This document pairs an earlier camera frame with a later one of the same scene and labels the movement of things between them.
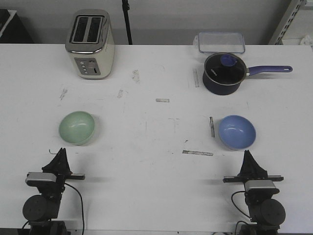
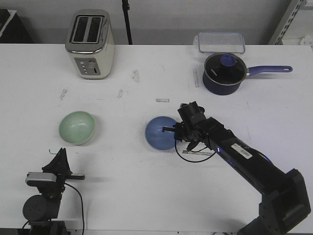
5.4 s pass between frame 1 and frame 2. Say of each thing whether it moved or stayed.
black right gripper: moved
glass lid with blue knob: stayed
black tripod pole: stayed
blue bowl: moved
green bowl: stayed
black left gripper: stayed
